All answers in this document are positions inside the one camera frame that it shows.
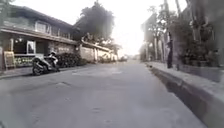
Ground low wall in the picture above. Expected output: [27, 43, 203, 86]
[79, 40, 118, 64]

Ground two-storey building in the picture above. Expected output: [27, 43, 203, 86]
[0, 4, 81, 70]

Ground signboard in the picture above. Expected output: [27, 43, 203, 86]
[3, 50, 17, 71]

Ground parked motorcycle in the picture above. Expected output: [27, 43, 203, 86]
[31, 50, 61, 77]

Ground row of trees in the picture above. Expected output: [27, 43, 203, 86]
[139, 0, 224, 68]

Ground grey concrete road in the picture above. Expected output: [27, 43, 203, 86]
[0, 59, 209, 128]

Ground large dark tree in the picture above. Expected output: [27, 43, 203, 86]
[73, 0, 116, 46]

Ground grey raised sidewalk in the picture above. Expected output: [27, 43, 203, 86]
[144, 60, 224, 128]
[0, 63, 89, 80]

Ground row of potted plants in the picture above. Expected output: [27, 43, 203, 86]
[55, 52, 88, 69]

